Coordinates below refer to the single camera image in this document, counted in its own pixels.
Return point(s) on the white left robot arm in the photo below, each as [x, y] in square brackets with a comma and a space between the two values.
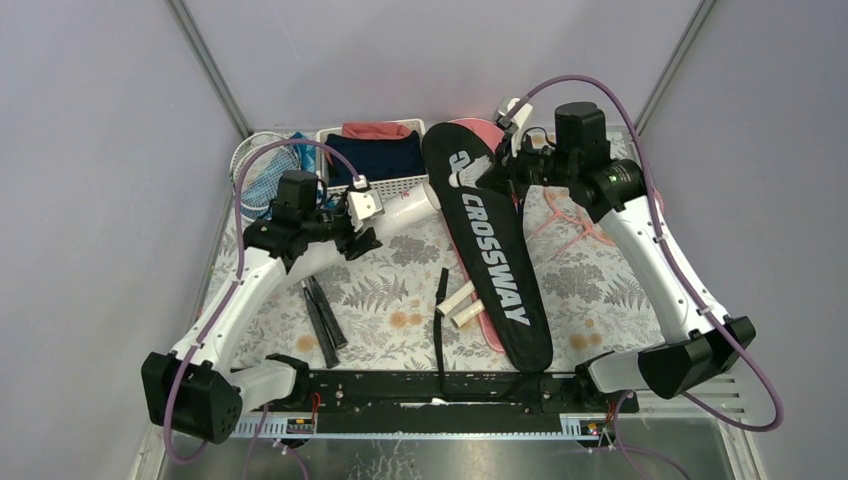
[193, 389]

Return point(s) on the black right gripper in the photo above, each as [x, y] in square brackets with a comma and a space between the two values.
[508, 170]

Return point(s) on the pink racket white grip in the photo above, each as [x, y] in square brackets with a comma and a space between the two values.
[576, 259]
[580, 219]

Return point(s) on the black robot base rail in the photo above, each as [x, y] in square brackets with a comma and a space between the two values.
[419, 403]

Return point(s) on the coral folded clothing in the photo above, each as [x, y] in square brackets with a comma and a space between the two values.
[375, 130]

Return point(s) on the black Crossway racket bag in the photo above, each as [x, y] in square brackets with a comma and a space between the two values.
[488, 233]

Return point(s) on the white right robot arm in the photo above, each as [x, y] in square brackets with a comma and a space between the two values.
[701, 340]

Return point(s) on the white perforated plastic basket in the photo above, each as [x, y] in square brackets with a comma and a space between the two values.
[391, 187]

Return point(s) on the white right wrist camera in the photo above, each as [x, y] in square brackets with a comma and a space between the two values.
[511, 117]

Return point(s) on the navy folded clothing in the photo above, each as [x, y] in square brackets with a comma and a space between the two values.
[380, 160]

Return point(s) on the pink racket bag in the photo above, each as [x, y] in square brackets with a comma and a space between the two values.
[491, 136]

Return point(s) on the white shuttlecock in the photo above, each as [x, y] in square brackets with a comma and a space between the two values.
[469, 177]

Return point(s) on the blue patterned cloth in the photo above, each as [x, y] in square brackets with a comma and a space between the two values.
[261, 180]

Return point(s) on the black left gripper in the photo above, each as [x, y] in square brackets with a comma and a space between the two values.
[350, 247]

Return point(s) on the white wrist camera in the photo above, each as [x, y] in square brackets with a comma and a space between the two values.
[511, 117]
[363, 205]

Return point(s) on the floral table mat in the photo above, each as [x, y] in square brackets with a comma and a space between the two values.
[384, 303]

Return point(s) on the white shuttlecock tube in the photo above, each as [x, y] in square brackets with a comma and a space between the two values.
[403, 211]

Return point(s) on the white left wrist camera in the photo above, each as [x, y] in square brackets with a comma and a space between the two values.
[363, 205]

